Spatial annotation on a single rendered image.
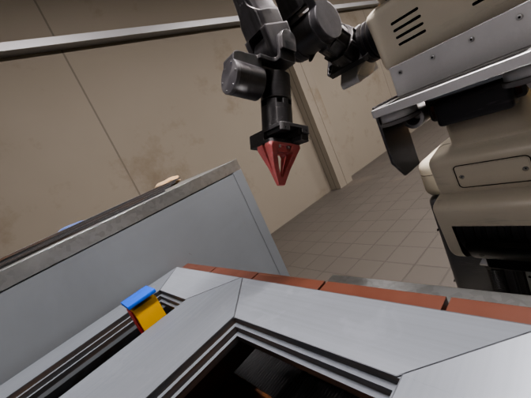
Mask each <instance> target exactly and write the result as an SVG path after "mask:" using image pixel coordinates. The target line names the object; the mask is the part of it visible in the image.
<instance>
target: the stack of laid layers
mask: <svg viewBox="0 0 531 398"><path fill-rule="evenodd" d="M155 296H156V297H157V299H158V301H159V303H160V304H161V305H164V306H166V307H168V308H170V309H172V310H173V309H174V308H176V307H177V306H178V305H179V304H180V303H182V302H183V301H185V299H183V298H179V297H177V296H174V295H170V294H168V293H166V292H163V291H158V292H157V293H156V294H155ZM133 326H135V324H134V321H133V320H132V318H131V316H130V315H129V313H127V314H125V315H124V316H123V317H121V318H119V319H118V320H117V321H116V322H114V323H113V324H111V325H110V326H108V327H107V328H105V329H104V330H103V331H102V332H100V333H98V334H97V335H95V336H94V337H93V338H92V339H90V340H89V341H87V342H86V343H84V344H82V345H81V346H80V347H79V348H77V349H76V350H74V351H73V352H71V353H70V354H68V355H67V356H66V357H65V358H63V359H61V360H60V361H58V362H57V363H55V364H54V365H53V366H52V367H50V368H49V369H47V370H45V371H44V372H43V373H42V374H40V375H39V376H37V377H36V378H34V379H33V380H31V381H30V382H29V383H28V384H26V385H24V386H23V387H21V388H20V389H18V390H17V391H16V392H15V393H13V394H12V395H10V396H8V397H7V398H37V397H38V396H40V395H41V394H43V393H44V392H46V391H47V390H48V389H49V388H50V387H52V386H53V385H55V384H56V383H57V382H59V381H61V380H62V379H63V378H64V377H65V376H67V375H68V374H70V373H71V372H72V371H74V370H75V369H77V368H78V367H79V366H80V365H82V364H83V363H84V362H86V361H87V360H89V359H90V358H91V357H93V356H94V355H95V354H96V353H98V352H99V351H101V350H102V349H104V348H105V347H106V346H107V345H108V344H110V343H111V342H113V341H114V340H116V339H117V338H118V337H120V336H121V335H122V334H123V333H124V332H126V331H128V330H129V329H131V328H132V327H133ZM239 341H241V342H243V343H245V344H248V345H250V346H252V347H254V348H256V349H258V350H260V351H263V352H265V353H266V354H268V355H271V356H273V357H275V358H277V359H280V360H281V361H283V362H286V363H288V364H290V365H292V366H294V367H297V368H299V369H301V370H303V371H305V372H307V373H309V374H312V375H314V376H316V377H318V378H320V379H322V380H324V381H327V382H329V383H330V384H332V385H336V386H337V387H339V388H341V389H343V390H345V391H348V392H350V393H352V394H354V395H356V396H359V397H361V398H391V396H392V395H393V393H394V390H395V389H396V387H397V383H398V382H399V380H400V378H401V376H399V377H395V376H392V375H390V374H386V373H384V372H382V371H379V370H376V369H373V368H370V367H368V366H365V365H362V364H360V363H358V362H353V361H352V360H349V359H345V358H343V357H341V356H338V355H335V354H332V353H329V352H328V351H323V350H321V349H319V348H316V347H312V346H311V345H308V344H305V343H302V342H299V341H297V340H294V339H291V338H288V337H286V336H282V335H281V334H278V333H275V332H272V331H269V330H267V329H264V328H261V327H258V326H257V325H252V324H250V323H248V322H245V321H241V320H240V319H237V318H235V317H233V318H232V319H231V320H230V321H229V322H228V323H227V324H226V325H225V326H224V327H223V328H222V329H221V330H220V331H219V332H217V333H216V334H215V335H214V336H213V337H212V338H211V339H210V340H209V341H208V342H206V343H205V344H204V345H203V346H202V347H201V348H200V349H199V350H198V351H197V352H196V353H194V354H193V355H192V356H191V357H190V358H189V359H188V360H187V361H186V362H185V363H183V364H182V365H181V366H180V367H179V368H178V369H177V370H176V371H175V372H174V373H173V374H172V375H171V376H170V377H169V378H168V379H167V380H166V381H165V382H164V383H163V384H162V385H160V386H159V387H158V388H157V389H156V390H155V391H154V392H153V393H152V394H151V395H149V396H148V397H147V398H184V397H185V396H186V395H187V394H188V393H189V392H190V391H191V390H192V389H193V388H194V387H195V386H196V385H197V384H198V383H199V382H200V381H201V380H202V379H203V378H204V377H205V376H206V375H207V374H208V373H209V372H210V370H211V369H212V368H213V367H214V366H215V365H216V364H217V363H218V362H219V361H220V360H221V359H222V358H223V357H224V356H225V355H226V354H227V353H228V352H229V351H230V350H231V349H232V348H233V347H234V346H235V345H236V344H237V343H238V342H239Z"/></svg>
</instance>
